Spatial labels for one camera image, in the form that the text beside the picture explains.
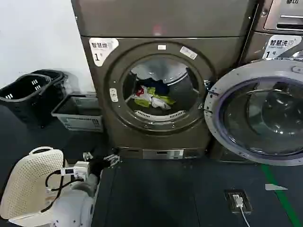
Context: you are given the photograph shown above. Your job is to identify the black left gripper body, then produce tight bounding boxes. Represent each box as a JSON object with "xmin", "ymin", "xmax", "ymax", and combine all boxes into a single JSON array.
[{"xmin": 88, "ymin": 157, "xmax": 107, "ymax": 177}]

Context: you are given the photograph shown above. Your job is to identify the grey plastic crate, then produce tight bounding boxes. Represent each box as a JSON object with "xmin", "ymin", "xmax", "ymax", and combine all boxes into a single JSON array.
[{"xmin": 51, "ymin": 93, "xmax": 104, "ymax": 132}]

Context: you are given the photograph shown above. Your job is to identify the yellow-green garment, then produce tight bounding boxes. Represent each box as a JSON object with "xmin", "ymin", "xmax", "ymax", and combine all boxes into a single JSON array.
[{"xmin": 134, "ymin": 87, "xmax": 177, "ymax": 108}]

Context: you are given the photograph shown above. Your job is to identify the red and white garment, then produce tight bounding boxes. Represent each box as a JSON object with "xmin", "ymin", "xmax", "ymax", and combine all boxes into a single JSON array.
[{"xmin": 132, "ymin": 85, "xmax": 147, "ymax": 99}]

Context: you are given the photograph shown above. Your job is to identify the white perforated laundry basket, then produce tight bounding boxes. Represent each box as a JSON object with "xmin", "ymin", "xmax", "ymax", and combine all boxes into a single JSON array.
[{"xmin": 0, "ymin": 146, "xmax": 66, "ymax": 223}]

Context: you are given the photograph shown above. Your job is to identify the dark blue garment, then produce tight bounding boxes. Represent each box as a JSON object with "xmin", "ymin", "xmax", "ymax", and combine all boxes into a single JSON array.
[{"xmin": 139, "ymin": 77, "xmax": 170, "ymax": 94}]

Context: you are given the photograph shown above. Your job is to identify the black plastic laundry basket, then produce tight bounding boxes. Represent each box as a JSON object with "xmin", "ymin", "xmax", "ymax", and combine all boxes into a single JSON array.
[
  {"xmin": 30, "ymin": 69, "xmax": 70, "ymax": 112},
  {"xmin": 0, "ymin": 73, "xmax": 53, "ymax": 128}
]

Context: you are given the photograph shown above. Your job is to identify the floor power socket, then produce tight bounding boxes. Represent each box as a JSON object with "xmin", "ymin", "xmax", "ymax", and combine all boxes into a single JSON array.
[{"xmin": 223, "ymin": 189, "xmax": 253, "ymax": 212}]

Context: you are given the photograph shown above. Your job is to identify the white plug adapter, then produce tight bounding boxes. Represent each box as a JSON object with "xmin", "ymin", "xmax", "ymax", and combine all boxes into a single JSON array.
[{"xmin": 232, "ymin": 193, "xmax": 244, "ymax": 209}]

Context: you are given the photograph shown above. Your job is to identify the grey front-loading dryer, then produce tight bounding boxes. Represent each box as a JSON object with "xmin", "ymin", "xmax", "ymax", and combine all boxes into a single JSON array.
[{"xmin": 71, "ymin": 0, "xmax": 249, "ymax": 164}]

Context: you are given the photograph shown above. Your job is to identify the round glass dryer door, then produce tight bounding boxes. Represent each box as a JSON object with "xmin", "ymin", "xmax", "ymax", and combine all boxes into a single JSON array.
[{"xmin": 204, "ymin": 58, "xmax": 303, "ymax": 166}]

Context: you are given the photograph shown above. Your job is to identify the grey floor tape piece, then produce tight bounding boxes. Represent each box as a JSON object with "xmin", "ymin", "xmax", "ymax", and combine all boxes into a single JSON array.
[{"xmin": 265, "ymin": 183, "xmax": 288, "ymax": 191}]

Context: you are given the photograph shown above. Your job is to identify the green floor tape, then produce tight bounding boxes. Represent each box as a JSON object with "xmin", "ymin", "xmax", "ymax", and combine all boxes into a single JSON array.
[{"xmin": 260, "ymin": 164, "xmax": 303, "ymax": 227}]

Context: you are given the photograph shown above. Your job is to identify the grey washer with silver panel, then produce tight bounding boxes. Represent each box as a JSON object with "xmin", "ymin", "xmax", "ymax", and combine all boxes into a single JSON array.
[{"xmin": 214, "ymin": 0, "xmax": 303, "ymax": 164}]

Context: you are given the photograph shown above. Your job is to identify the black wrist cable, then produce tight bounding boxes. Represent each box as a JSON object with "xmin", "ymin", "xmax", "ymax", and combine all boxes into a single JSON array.
[{"xmin": 40, "ymin": 158, "xmax": 86, "ymax": 213}]

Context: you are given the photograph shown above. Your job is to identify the white power cable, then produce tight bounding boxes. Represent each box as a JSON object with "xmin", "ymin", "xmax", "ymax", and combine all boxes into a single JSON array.
[{"xmin": 239, "ymin": 206, "xmax": 252, "ymax": 227}]

